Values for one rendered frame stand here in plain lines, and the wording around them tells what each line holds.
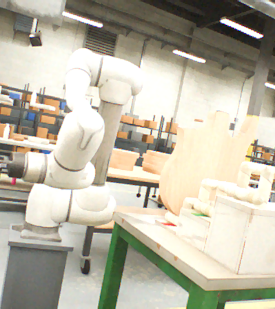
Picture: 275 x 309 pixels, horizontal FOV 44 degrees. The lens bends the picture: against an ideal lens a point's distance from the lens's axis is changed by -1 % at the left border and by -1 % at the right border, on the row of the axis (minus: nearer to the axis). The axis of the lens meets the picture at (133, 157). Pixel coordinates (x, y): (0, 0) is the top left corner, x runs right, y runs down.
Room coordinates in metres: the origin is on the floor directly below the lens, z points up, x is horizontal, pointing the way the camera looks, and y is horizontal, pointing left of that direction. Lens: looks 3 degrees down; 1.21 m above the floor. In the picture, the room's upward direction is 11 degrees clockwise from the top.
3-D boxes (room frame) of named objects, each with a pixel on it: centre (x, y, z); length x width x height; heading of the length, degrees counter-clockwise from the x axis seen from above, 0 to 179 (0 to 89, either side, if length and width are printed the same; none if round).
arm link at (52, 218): (1.56, 0.34, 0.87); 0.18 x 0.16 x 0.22; 103
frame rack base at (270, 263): (0.96, -0.40, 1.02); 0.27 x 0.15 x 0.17; 116
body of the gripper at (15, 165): (0.97, 0.35, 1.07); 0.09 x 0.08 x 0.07; 117
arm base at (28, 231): (1.55, 0.37, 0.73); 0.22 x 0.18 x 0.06; 109
